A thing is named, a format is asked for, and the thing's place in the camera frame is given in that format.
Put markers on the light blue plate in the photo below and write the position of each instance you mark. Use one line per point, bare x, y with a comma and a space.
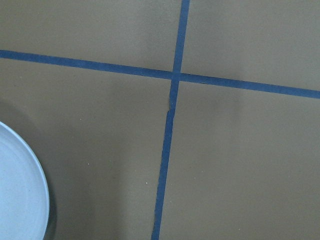
24, 193

